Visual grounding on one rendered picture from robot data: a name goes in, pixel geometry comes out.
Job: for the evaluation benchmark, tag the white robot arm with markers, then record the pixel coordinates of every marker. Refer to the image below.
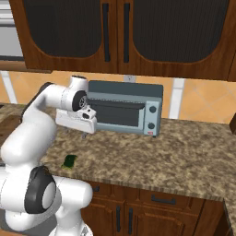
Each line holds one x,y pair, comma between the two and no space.
27,138

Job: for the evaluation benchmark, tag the grey toaster oven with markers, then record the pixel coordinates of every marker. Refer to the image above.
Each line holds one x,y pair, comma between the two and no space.
123,113

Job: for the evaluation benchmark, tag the wooden base cupboard door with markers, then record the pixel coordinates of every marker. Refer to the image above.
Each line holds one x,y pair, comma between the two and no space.
103,218
159,222

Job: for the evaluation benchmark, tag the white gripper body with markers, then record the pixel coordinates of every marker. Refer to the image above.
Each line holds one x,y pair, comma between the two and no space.
72,120

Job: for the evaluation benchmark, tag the wooden drawer front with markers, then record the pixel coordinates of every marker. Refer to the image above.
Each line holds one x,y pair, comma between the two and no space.
120,190
187,199

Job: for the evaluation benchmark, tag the green sponge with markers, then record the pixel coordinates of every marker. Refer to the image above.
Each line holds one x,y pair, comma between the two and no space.
69,161

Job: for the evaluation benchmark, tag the wooden cupboard door, dark panel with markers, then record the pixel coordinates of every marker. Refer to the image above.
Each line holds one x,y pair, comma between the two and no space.
61,30
184,33

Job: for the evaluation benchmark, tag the grey extractor hood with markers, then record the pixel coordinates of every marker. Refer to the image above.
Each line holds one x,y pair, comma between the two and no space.
9,33

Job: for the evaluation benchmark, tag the dark brown block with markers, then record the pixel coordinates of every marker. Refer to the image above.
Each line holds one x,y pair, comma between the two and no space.
233,123

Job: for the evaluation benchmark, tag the white wall socket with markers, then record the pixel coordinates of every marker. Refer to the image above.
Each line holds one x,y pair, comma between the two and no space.
129,78

